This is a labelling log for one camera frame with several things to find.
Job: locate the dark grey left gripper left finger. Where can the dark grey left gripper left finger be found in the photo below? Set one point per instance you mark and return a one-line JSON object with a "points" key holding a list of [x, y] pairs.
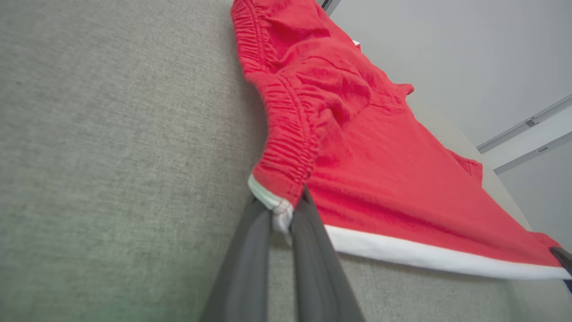
{"points": [[246, 268]]}

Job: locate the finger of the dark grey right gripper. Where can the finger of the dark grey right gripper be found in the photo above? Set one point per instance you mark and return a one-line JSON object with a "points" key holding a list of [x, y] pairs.
{"points": [[563, 257]]}

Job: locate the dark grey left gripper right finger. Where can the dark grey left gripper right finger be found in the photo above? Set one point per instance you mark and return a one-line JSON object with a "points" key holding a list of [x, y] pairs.
{"points": [[319, 268]]}

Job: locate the red shorts with white trim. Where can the red shorts with white trim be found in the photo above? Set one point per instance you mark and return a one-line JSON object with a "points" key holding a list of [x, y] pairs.
{"points": [[380, 179]]}

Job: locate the grey fabric covered table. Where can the grey fabric covered table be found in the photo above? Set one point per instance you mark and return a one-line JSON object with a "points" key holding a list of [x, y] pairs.
{"points": [[111, 156]]}

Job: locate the grey wall rail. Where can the grey wall rail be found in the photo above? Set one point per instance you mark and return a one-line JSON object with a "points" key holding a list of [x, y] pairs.
{"points": [[523, 125], [536, 153]]}

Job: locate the grey metal partition post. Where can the grey metal partition post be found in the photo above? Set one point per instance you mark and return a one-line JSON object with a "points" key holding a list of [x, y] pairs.
{"points": [[330, 4]]}

